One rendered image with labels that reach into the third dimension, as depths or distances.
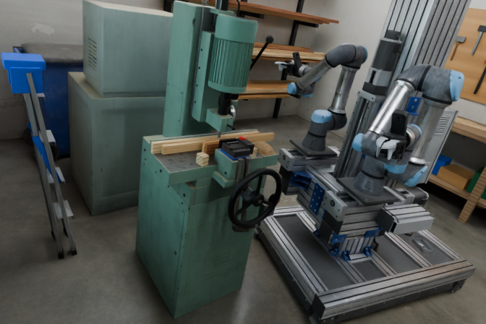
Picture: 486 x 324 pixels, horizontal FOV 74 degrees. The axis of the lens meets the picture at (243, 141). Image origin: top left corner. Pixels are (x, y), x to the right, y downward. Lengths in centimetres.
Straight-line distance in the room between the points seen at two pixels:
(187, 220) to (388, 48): 127
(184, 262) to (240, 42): 105
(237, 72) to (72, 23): 240
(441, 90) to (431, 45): 39
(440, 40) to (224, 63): 108
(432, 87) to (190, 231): 122
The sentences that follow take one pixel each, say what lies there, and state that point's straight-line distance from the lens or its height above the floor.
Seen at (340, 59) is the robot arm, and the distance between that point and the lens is 197.
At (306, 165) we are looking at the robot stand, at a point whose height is 72.
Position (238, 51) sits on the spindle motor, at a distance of 140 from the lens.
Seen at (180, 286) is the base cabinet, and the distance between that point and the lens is 180.
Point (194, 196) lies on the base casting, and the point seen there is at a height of 76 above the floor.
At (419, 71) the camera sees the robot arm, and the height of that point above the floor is 143.
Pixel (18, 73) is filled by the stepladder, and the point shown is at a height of 110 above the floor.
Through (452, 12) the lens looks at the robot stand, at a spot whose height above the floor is 170.
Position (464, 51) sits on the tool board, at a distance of 438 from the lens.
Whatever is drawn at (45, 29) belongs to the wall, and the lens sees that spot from 355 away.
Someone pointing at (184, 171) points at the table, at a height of 89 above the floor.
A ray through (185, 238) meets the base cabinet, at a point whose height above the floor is 53.
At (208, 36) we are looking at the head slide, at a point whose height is 140.
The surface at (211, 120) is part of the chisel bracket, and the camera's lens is 157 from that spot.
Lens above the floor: 156
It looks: 22 degrees down
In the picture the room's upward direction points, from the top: 11 degrees clockwise
